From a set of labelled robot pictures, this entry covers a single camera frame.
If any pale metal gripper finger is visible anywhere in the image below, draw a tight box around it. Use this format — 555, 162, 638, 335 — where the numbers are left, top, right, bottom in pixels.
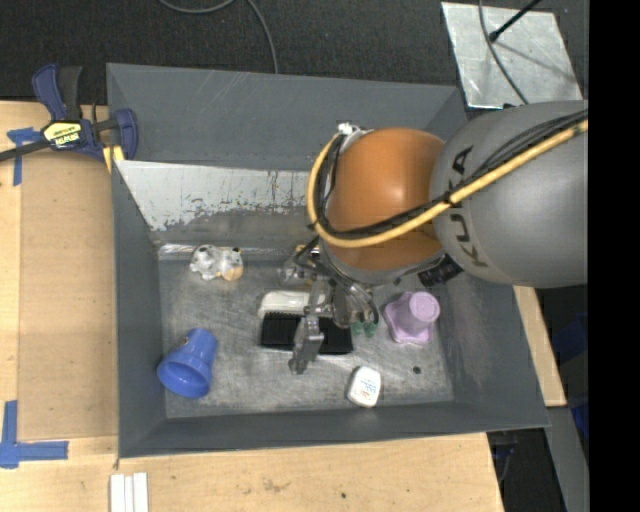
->
298, 315, 322, 351
288, 333, 326, 376

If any white brush with black bristles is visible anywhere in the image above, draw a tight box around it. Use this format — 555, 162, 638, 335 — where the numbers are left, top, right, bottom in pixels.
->
256, 290, 355, 357

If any small white printed packet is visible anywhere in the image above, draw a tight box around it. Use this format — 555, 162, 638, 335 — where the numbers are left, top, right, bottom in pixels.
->
346, 365, 383, 409

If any grey metal bin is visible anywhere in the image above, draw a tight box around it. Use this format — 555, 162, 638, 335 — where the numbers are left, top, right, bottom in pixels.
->
104, 62, 552, 459

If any purple plastic cup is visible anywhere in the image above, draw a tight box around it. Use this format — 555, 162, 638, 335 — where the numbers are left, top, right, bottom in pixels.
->
382, 290, 442, 346

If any blue plastic cup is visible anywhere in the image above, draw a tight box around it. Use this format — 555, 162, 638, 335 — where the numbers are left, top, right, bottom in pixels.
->
156, 327, 220, 400

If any white toy animal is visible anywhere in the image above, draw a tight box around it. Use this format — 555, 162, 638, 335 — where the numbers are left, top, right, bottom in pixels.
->
188, 243, 246, 283

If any pale wood flat board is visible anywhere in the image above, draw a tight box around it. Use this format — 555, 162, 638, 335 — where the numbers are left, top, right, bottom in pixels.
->
17, 154, 121, 443

